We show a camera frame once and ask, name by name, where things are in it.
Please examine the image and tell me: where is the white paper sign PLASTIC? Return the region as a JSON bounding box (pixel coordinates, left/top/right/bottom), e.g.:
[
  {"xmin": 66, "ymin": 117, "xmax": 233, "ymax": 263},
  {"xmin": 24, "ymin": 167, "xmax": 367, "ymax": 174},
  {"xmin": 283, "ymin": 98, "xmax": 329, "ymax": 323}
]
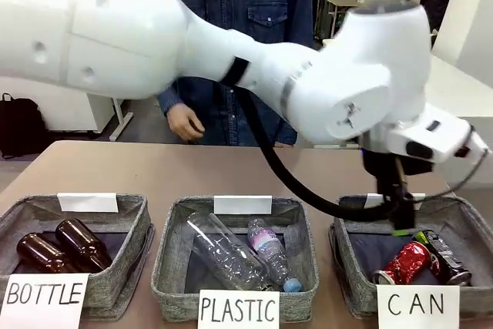
[{"xmin": 197, "ymin": 289, "xmax": 280, "ymax": 329}]

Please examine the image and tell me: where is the large white table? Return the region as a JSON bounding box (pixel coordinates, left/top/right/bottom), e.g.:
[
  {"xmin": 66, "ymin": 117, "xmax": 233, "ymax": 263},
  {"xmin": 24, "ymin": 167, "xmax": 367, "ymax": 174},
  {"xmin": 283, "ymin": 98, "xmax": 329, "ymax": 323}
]
[{"xmin": 423, "ymin": 53, "xmax": 493, "ymax": 118}]

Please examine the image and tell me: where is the large clear plastic bottle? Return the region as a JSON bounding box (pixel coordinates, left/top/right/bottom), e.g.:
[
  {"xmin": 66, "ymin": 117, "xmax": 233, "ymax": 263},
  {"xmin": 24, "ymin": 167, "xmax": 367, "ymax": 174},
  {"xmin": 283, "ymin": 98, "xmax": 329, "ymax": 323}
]
[{"xmin": 186, "ymin": 213, "xmax": 275, "ymax": 292}]

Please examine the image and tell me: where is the small plastic bottle blue cap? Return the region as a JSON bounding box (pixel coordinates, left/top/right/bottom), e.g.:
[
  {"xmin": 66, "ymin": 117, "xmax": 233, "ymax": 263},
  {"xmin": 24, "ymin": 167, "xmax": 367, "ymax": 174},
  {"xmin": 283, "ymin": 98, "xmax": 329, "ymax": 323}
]
[{"xmin": 246, "ymin": 217, "xmax": 303, "ymax": 293}]

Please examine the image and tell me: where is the crushed red can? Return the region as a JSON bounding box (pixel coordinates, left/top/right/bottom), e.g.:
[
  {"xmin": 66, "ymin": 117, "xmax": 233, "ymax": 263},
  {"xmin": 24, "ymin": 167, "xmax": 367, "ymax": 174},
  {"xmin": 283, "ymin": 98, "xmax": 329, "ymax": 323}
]
[{"xmin": 372, "ymin": 240, "xmax": 432, "ymax": 286}]

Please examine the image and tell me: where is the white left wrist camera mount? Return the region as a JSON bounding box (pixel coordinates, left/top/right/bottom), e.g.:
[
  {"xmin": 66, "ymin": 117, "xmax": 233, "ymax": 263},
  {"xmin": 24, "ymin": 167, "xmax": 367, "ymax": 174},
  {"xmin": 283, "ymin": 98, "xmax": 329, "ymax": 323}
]
[{"xmin": 452, "ymin": 124, "xmax": 491, "ymax": 161}]

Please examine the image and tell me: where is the grey fabric basket plastic label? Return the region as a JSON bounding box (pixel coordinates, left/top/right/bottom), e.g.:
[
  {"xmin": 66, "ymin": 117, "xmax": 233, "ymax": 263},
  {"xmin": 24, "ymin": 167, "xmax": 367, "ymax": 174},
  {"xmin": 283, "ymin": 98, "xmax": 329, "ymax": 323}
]
[{"xmin": 150, "ymin": 195, "xmax": 321, "ymax": 323}]

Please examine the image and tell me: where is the grey fabric basket bottle label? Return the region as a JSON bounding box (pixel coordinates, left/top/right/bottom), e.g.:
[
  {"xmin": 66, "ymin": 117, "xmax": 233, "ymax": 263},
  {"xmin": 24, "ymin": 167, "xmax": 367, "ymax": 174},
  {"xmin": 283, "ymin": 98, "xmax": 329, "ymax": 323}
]
[{"xmin": 0, "ymin": 192, "xmax": 156, "ymax": 322}]

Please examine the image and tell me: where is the brown glass bottle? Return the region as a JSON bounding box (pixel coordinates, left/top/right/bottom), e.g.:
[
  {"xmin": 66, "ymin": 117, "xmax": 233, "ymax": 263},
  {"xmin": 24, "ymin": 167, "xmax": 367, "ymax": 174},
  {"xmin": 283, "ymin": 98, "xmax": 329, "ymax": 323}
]
[
  {"xmin": 16, "ymin": 232, "xmax": 78, "ymax": 274},
  {"xmin": 55, "ymin": 218, "xmax": 114, "ymax": 273}
]

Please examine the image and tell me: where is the black drink can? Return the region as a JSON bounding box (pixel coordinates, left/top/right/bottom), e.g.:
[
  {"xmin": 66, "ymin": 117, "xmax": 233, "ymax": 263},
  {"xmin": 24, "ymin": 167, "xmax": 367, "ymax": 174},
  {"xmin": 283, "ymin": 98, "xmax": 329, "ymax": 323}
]
[{"xmin": 413, "ymin": 228, "xmax": 473, "ymax": 287}]

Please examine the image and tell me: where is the white side table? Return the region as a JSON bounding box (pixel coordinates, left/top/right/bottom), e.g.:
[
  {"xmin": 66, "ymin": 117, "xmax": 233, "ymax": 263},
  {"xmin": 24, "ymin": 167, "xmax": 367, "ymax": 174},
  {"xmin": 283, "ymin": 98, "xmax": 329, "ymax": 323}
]
[{"xmin": 36, "ymin": 78, "xmax": 135, "ymax": 142}]

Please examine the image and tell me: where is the person right hand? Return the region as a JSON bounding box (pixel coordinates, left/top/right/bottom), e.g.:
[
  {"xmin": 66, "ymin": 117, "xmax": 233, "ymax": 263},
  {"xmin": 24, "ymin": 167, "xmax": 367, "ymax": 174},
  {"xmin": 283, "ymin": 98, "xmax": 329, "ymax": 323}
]
[{"xmin": 167, "ymin": 106, "xmax": 206, "ymax": 142}]

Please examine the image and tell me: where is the white paper sign BOTTLE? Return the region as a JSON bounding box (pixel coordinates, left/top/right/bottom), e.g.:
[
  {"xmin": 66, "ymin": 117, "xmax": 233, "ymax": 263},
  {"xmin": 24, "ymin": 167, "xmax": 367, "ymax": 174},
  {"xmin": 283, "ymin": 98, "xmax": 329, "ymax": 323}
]
[{"xmin": 0, "ymin": 272, "xmax": 91, "ymax": 329}]

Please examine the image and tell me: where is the black left arm cable sleeve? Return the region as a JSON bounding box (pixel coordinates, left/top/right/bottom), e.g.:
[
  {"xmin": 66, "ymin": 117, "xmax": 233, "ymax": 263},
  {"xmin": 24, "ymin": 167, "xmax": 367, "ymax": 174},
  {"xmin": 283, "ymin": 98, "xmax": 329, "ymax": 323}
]
[{"xmin": 221, "ymin": 57, "xmax": 396, "ymax": 224}]

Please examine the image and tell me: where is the black backpack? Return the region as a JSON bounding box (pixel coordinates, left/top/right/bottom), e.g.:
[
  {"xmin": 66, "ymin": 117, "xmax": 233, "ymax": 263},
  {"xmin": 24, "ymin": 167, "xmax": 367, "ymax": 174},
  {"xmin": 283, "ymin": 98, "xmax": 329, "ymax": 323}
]
[{"xmin": 0, "ymin": 92, "xmax": 50, "ymax": 159}]

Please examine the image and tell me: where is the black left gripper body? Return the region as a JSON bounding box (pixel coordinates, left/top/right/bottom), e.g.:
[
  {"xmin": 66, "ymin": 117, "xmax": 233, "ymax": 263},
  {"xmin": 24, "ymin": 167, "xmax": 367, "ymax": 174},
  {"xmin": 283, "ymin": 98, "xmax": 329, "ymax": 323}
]
[{"xmin": 361, "ymin": 146, "xmax": 434, "ymax": 200}]

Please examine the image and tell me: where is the grey fabric basket can label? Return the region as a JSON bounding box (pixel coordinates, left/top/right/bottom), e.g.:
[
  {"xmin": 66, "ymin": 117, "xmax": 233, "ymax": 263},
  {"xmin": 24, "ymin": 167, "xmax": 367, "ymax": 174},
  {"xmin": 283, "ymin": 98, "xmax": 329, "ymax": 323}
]
[{"xmin": 328, "ymin": 193, "xmax": 493, "ymax": 322}]

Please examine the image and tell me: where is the white paper sign CAN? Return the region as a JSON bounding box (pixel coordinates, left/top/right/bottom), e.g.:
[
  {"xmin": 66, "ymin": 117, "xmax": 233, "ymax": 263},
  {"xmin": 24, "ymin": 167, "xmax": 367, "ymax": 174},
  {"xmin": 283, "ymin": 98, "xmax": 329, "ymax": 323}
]
[{"xmin": 376, "ymin": 284, "xmax": 461, "ymax": 329}]

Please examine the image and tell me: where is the person right forearm denim sleeve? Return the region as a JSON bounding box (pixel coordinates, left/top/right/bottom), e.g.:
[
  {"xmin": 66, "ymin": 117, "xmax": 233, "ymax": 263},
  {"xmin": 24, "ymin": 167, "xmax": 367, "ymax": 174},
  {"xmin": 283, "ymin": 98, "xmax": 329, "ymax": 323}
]
[{"xmin": 156, "ymin": 82, "xmax": 193, "ymax": 119}]

